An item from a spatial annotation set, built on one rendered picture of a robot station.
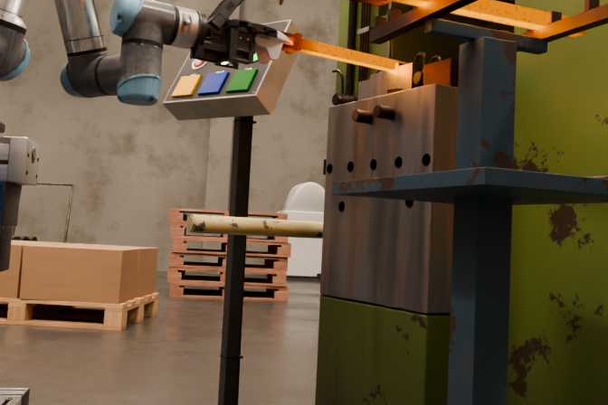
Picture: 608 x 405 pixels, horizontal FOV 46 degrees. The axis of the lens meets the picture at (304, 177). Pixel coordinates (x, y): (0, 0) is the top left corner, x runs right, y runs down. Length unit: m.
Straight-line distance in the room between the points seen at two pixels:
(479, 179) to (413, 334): 0.64
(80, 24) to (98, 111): 8.50
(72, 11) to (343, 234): 0.74
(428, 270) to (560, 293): 0.25
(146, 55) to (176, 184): 8.44
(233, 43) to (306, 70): 8.74
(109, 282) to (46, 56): 6.19
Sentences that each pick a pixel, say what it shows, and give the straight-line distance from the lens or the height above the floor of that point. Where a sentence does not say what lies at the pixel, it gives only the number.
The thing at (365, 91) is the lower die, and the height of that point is 0.95.
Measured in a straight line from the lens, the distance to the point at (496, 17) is 1.12.
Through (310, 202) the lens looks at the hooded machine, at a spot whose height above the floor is 1.00.
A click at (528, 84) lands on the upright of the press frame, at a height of 0.93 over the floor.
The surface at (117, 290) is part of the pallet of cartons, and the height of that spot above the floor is 0.22.
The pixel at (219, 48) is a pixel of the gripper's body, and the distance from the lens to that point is 1.40.
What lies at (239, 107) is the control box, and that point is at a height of 0.94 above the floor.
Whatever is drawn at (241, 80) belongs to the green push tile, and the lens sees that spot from 1.92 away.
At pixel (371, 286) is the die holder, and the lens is 1.52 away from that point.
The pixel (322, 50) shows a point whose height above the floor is 1.00.
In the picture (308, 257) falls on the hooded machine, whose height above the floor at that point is 0.30.
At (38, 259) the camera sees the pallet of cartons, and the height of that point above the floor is 0.38.
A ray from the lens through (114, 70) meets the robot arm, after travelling 1.34.
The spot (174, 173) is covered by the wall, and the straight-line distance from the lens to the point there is 9.75.
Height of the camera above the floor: 0.61
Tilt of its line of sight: 4 degrees up
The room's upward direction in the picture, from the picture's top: 3 degrees clockwise
